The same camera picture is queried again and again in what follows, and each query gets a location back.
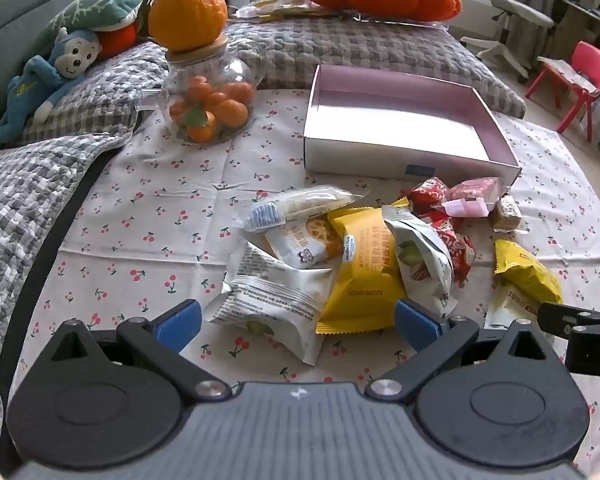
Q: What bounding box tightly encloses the grey sofa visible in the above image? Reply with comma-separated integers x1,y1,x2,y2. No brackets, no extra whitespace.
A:
0,0,251,128

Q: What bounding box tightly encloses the large yellow snack packet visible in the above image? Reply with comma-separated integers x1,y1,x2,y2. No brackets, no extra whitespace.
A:
315,205,412,336

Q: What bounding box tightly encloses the pink snack packet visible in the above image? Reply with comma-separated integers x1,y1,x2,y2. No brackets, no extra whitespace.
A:
440,177,511,218

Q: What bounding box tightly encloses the cherry print tablecloth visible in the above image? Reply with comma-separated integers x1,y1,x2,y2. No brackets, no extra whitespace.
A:
10,87,600,480

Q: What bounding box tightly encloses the small yellow snack packet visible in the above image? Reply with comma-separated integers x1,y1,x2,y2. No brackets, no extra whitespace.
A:
494,239,564,306

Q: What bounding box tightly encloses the red candy packet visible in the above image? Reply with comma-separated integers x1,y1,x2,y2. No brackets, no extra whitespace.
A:
430,212,477,286
405,177,452,216

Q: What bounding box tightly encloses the grey office chair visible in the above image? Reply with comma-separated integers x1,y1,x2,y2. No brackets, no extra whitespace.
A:
460,0,556,83

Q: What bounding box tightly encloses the clear bag of yellow snacks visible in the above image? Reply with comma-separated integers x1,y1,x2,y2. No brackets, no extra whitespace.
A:
235,0,341,23

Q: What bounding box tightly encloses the white green snack packet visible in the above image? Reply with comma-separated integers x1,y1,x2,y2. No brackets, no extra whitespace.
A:
484,285,542,331

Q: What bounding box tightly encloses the cluster of small mandarins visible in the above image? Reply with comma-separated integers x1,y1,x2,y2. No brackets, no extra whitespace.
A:
169,76,256,143

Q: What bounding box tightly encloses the round glass jar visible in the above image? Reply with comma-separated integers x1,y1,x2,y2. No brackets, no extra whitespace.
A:
135,35,267,146

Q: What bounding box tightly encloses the pink child chair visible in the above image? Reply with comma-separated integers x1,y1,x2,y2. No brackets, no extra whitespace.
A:
524,41,600,133

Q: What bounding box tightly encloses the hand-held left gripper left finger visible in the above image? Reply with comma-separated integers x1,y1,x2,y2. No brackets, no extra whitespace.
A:
50,299,231,402

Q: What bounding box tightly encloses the pink cardboard box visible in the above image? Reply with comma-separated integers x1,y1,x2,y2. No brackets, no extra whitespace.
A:
302,64,522,186

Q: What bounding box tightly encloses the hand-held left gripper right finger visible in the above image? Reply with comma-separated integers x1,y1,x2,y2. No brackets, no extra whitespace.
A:
366,299,557,404

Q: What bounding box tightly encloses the white lotus-print snack packet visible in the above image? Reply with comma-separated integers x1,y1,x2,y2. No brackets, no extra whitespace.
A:
265,217,343,271

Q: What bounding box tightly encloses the grey checked quilted blanket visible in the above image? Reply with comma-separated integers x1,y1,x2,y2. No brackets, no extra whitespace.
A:
0,10,528,461

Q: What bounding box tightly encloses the wooden jar lid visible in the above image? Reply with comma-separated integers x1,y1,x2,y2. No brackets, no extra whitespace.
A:
166,32,229,66

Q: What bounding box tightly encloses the tan nougat cracker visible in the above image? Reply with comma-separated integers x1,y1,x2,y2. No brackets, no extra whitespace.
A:
490,195,524,232

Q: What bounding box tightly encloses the blue monkey plush toy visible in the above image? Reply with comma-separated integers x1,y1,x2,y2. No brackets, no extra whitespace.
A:
0,27,103,156

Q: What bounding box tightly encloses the large orange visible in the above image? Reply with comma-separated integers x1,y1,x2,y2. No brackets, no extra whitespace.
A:
147,0,229,52

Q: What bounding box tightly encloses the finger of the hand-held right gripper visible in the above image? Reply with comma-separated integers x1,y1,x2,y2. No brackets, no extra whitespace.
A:
537,301,600,337

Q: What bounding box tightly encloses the small red-orange cushion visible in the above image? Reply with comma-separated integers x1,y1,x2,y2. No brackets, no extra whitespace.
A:
96,22,141,60

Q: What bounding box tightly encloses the long clear biscuit packet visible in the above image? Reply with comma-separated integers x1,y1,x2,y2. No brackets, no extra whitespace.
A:
237,185,366,233

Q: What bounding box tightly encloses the white nut snack packet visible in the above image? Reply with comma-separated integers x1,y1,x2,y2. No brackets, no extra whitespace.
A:
207,242,333,366
382,205,458,318

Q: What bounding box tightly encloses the patterned seat pad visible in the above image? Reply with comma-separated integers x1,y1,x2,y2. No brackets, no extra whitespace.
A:
537,56,600,96

